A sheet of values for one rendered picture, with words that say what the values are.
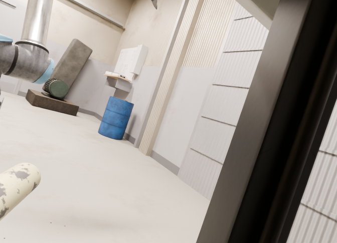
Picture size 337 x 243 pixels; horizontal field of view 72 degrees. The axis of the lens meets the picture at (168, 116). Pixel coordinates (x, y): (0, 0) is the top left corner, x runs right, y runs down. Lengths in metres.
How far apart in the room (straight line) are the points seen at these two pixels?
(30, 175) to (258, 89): 0.32
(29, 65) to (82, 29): 5.92
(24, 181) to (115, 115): 4.07
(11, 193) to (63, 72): 6.25
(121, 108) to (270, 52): 4.25
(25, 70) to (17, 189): 0.97
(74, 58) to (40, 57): 5.31
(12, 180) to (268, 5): 0.36
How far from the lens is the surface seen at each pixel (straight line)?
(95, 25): 7.25
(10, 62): 1.25
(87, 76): 7.09
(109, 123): 4.44
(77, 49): 6.63
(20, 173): 0.37
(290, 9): 0.19
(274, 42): 0.18
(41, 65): 1.29
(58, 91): 5.84
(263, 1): 0.29
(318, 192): 2.22
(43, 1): 1.45
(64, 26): 7.07
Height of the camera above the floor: 0.78
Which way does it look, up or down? 1 degrees down
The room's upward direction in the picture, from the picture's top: 19 degrees clockwise
